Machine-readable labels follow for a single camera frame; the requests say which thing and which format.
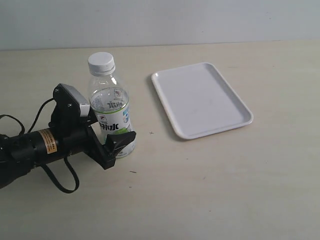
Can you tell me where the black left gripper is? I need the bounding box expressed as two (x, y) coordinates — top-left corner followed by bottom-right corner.
(48, 105), (136, 170)

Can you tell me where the white bottle cap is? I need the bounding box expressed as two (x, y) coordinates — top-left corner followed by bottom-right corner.
(87, 52), (116, 74)

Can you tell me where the black left camera cable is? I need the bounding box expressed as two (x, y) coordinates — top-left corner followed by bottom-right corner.
(0, 98), (80, 194)

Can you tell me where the white plastic tray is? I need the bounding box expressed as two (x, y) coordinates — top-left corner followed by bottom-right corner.
(151, 62), (254, 140)

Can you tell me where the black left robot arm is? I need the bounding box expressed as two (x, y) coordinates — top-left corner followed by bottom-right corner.
(0, 106), (136, 194)

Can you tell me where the clear plastic water bottle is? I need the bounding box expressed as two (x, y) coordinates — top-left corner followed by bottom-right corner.
(87, 51), (136, 159)

